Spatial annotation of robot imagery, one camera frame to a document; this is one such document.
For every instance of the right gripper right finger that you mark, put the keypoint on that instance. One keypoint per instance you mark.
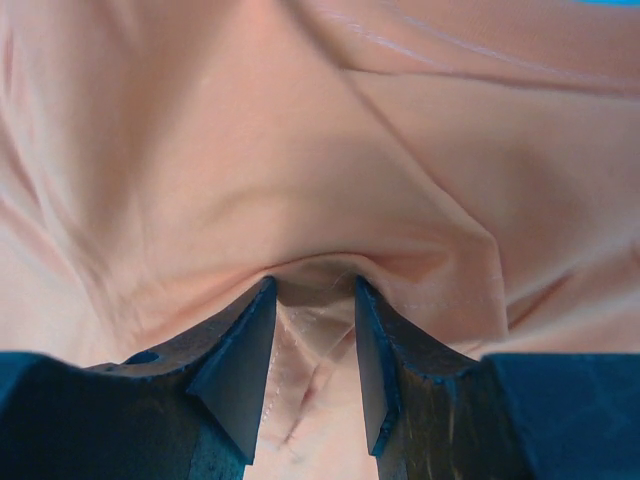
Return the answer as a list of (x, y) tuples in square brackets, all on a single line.
[(433, 413)]

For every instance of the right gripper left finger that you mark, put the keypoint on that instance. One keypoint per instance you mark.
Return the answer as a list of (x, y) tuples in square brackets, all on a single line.
[(188, 408)]

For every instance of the orange t-shirt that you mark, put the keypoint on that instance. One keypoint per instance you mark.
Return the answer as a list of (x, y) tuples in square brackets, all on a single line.
[(477, 161)]

